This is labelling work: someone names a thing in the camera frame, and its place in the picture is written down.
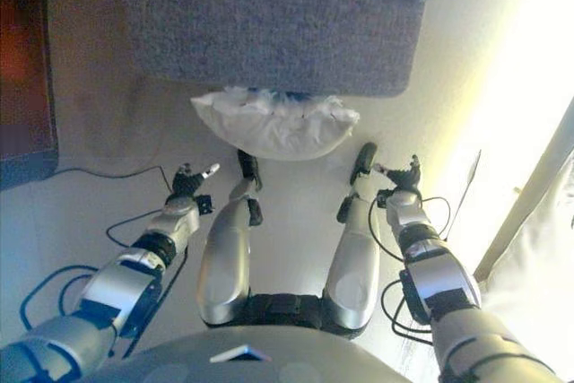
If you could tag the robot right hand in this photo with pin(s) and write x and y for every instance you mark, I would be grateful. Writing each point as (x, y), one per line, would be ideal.
(406, 176)

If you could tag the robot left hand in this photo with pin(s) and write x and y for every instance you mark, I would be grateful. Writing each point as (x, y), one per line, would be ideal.
(186, 181)

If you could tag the white fringed cushion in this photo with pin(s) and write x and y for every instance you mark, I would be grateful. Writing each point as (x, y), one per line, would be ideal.
(273, 136)

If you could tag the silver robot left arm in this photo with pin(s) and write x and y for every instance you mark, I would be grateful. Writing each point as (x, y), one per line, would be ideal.
(125, 280)

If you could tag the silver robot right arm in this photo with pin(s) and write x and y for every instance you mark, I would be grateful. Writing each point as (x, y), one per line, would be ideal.
(439, 275)

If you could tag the silver robot left leg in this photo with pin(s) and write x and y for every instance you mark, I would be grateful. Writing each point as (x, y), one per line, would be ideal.
(224, 257)

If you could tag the silver robot leg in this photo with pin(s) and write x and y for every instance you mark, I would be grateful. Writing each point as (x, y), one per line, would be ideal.
(354, 266)
(224, 257)

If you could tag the silver robot right leg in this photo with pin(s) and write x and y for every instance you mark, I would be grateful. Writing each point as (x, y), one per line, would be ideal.
(354, 266)

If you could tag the cream fringed bedspread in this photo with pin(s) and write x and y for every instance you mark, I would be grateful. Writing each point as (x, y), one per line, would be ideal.
(538, 289)

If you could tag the grey robot torso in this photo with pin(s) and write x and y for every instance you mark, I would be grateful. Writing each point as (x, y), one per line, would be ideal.
(202, 360)

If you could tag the grey fabric round armchair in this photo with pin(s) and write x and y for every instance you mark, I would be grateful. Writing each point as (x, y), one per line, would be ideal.
(278, 20)

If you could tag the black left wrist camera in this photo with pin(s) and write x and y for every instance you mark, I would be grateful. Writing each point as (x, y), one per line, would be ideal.
(204, 204)

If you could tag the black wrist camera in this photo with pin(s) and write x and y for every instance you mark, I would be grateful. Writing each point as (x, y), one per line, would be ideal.
(204, 204)
(382, 199)

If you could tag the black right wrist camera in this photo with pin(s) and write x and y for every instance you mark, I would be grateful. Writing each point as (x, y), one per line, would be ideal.
(382, 199)

